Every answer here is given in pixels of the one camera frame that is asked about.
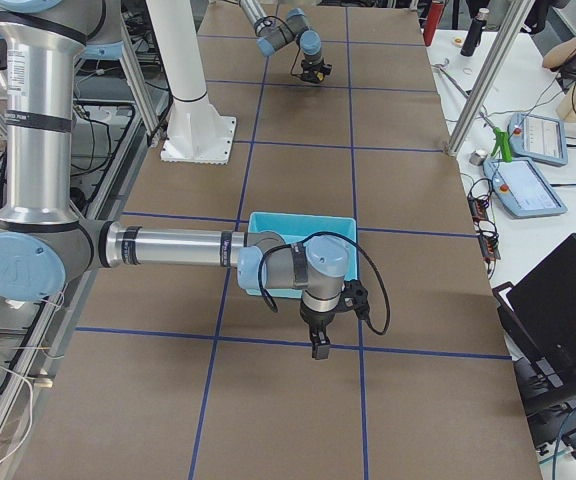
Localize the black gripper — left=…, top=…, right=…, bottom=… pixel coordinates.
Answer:
left=298, top=59, right=332, bottom=83
left=300, top=302, right=336, bottom=360

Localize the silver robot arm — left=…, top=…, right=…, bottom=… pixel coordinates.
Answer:
left=0, top=1, right=353, bottom=360
left=237, top=0, right=332, bottom=84

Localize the light blue plastic bin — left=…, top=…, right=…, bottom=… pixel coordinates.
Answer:
left=248, top=212, right=358, bottom=299

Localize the red cylinder bottle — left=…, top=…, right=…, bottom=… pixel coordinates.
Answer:
left=423, top=0, right=445, bottom=47

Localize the black cylinder bottle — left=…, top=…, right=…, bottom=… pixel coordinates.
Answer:
left=460, top=8, right=489, bottom=57

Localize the small grey metal block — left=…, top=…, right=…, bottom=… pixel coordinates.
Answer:
left=469, top=149, right=488, bottom=166

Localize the black laptop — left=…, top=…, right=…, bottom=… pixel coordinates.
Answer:
left=492, top=232, right=576, bottom=416

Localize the blue teach pendant near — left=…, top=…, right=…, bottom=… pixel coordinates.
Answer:
left=482, top=157, right=567, bottom=219

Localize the blue teach pendant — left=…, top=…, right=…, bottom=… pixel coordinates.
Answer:
left=507, top=112, right=568, bottom=167
left=482, top=157, right=567, bottom=219

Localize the blue teach pendant far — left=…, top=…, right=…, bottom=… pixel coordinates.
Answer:
left=507, top=112, right=568, bottom=167

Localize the seated person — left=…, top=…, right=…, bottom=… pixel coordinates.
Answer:
left=542, top=36, right=576, bottom=71

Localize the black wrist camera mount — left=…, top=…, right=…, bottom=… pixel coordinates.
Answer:
left=337, top=280, right=370, bottom=322

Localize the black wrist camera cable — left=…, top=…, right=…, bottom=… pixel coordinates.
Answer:
left=259, top=230, right=390, bottom=336

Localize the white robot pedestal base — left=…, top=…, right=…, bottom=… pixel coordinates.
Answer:
left=147, top=0, right=237, bottom=165

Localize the aluminium frame post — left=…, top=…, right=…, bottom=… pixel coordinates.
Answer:
left=445, top=0, right=535, bottom=157

